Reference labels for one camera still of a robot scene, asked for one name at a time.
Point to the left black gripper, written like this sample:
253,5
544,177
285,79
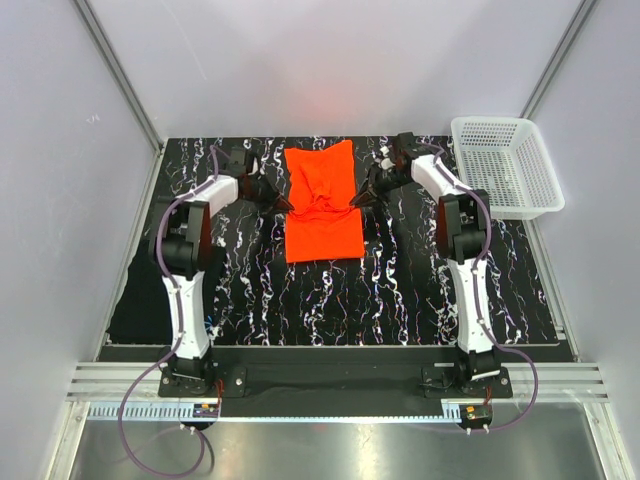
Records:
273,196

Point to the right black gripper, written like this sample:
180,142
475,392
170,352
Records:
368,198

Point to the orange t-shirt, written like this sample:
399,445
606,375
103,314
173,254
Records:
323,224

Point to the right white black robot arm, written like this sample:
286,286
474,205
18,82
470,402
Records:
463,239

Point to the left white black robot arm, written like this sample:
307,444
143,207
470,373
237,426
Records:
183,250

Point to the white plastic basket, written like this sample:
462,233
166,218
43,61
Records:
507,157

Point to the folded black t-shirt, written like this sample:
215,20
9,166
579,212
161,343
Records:
142,314

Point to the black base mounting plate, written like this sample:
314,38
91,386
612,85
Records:
227,356

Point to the left orange connector box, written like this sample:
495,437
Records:
206,410

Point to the orange connector box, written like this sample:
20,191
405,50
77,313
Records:
479,413
206,410

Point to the right orange connector box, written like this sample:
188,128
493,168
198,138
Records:
479,413

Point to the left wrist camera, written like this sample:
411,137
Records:
241,162

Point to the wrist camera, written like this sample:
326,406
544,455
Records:
241,162
399,152

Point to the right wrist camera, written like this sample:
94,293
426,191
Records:
399,152

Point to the aluminium frame rail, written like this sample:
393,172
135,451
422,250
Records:
581,382

